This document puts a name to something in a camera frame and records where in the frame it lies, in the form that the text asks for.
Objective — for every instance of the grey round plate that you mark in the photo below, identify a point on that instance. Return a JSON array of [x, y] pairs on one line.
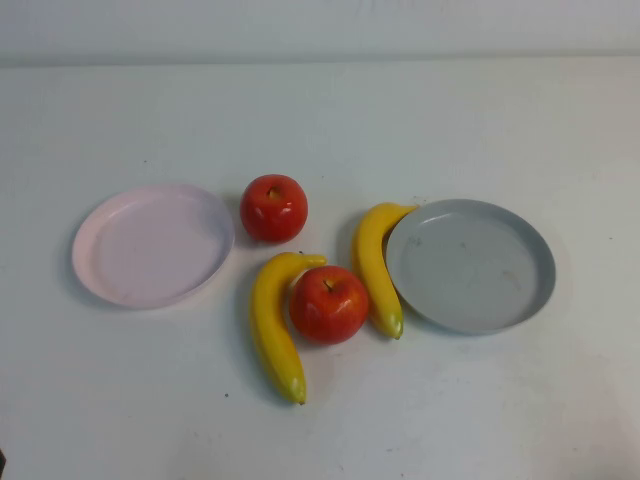
[[475, 270]]

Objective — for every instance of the dark red toy apple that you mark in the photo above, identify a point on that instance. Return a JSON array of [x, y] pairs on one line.
[[272, 217]]

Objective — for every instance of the red yellow-streaked toy apple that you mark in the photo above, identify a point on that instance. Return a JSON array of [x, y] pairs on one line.
[[327, 310]]

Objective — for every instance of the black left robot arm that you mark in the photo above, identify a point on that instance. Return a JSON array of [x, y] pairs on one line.
[[1, 466]]

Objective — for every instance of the short yellow toy banana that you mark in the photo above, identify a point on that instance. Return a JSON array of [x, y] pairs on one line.
[[372, 270]]

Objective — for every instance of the pink round plate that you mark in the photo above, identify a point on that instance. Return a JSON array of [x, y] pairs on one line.
[[150, 250]]

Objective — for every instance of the long yellow toy banana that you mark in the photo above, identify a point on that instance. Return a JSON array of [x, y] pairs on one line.
[[272, 325]]

